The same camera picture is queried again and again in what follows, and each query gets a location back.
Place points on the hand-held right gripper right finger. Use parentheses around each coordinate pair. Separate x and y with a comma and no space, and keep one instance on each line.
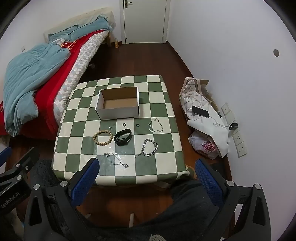
(209,180)

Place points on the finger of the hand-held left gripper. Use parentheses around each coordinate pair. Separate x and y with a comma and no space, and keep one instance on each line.
(30,160)
(5,155)

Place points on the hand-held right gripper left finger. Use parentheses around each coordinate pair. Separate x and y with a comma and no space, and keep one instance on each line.
(85,179)

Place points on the black smart band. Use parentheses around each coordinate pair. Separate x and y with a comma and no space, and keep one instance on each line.
(118,140)

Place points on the cardboard box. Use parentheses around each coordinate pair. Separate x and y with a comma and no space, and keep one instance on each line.
(120,104)

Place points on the brown slipper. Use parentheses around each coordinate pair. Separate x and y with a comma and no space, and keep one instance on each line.
(191,172)

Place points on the plastic bag with red print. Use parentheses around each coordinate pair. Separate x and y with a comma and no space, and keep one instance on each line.
(203,146)

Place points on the white paper bag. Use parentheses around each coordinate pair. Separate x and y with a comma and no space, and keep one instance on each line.
(215,132)

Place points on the black charger plug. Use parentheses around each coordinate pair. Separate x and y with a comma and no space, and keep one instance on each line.
(233,126)

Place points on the green white checkered tablecloth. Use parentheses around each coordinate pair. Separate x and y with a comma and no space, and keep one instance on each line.
(159,148)

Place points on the black smartphone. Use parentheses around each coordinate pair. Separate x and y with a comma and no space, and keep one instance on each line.
(200,112)

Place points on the light blue quilt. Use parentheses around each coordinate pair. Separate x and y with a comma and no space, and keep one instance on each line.
(30,76)

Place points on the brown cardboard carton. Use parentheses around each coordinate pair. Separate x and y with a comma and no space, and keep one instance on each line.
(212,97)

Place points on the printed white tote bag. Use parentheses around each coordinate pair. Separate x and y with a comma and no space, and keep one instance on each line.
(192,95)

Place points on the bed with checkered cover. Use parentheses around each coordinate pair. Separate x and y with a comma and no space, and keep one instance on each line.
(57,76)

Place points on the grey white checkered bed sheet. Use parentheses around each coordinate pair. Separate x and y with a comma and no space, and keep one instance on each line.
(78,67)

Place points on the small orange bottle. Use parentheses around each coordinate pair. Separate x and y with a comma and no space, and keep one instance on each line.
(116,44)

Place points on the white door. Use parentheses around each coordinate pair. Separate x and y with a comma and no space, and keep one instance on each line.
(144,20)

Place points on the white wall socket panel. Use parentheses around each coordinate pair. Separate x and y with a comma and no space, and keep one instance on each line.
(237,138)
(232,117)
(241,150)
(226,108)

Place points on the round wall hole cover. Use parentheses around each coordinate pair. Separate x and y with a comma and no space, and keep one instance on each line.
(276,52)

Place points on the beige bed frame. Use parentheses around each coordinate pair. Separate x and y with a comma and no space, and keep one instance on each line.
(69,19)

